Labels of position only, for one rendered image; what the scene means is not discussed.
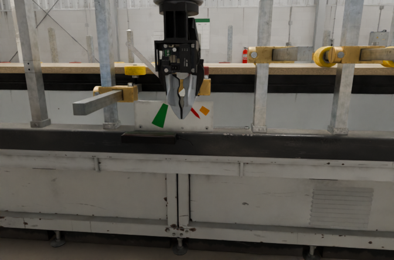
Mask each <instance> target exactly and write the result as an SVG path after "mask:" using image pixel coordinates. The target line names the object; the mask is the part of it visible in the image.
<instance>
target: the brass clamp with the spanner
mask: <svg viewBox="0 0 394 260"><path fill-rule="evenodd" d="M210 83H211V79H203V83H202V85H201V87H200V90H199V93H198V95H210ZM183 89H184V87H183V79H180V87H179V92H180V91H181V90H183Z"/></svg>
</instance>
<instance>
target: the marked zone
mask: <svg viewBox="0 0 394 260"><path fill-rule="evenodd" d="M167 109H168V105H166V104H164V103H163V104H162V106H161V108H160V109H159V111H158V113H157V115H156V116H155V118H154V120H153V121H152V124H154V125H156V126H158V127H161V128H163V127H164V122H165V117H166V114H167Z"/></svg>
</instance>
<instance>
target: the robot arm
mask: <svg viewBox="0 0 394 260"><path fill-rule="evenodd" d="M153 3H154V4H156V5H157V6H159V14H160V15H163V16H164V40H155V41H154V50H155V71H158V77H159V80H160V82H161V84H162V86H163V88H164V89H165V92H166V96H167V103H168V105H170V106H171V108H172V110H173V112H174V113H175V115H176V116H177V117H178V118H179V119H185V117H186V116H187V115H188V114H189V112H190V110H191V108H192V106H193V104H194V102H195V99H196V96H197V95H198V92H199V90H200V87H201V85H202V83H203V79H204V75H205V71H204V66H203V62H204V59H200V58H201V47H200V43H199V37H198V31H197V27H196V22H195V18H189V16H196V15H198V14H199V6H201V5H202V4H203V0H153ZM159 51H162V59H159ZM157 55H158V65H157ZM176 72H178V73H189V76H188V77H187V78H185V79H184V80H183V87H184V89H185V95H184V98H183V101H184V106H183V108H182V107H181V104H180V100H181V97H180V95H179V87H180V79H179V78H178V77H176V76H175V75H173V74H172V73H176ZM190 73H191V74H190Z"/></svg>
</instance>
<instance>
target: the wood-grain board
mask: <svg viewBox="0 0 394 260"><path fill-rule="evenodd" d="M133 64H137V65H138V66H145V70H146V74H154V73H153V72H152V71H151V70H150V69H149V68H148V67H147V66H146V65H145V64H144V63H114V68H115V74H125V68H124V66H133ZM203 66H209V74H255V71H256V65H254V64H253V63H204V64H203ZM41 68H42V73H69V74H100V63H41ZM0 73H25V69H24V65H23V63H0ZM336 73H337V64H336V65H334V66H332V67H320V66H318V65H316V64H315V63H271V64H269V74H287V75H336ZM354 75H394V67H384V66H382V65H381V64H355V69H354Z"/></svg>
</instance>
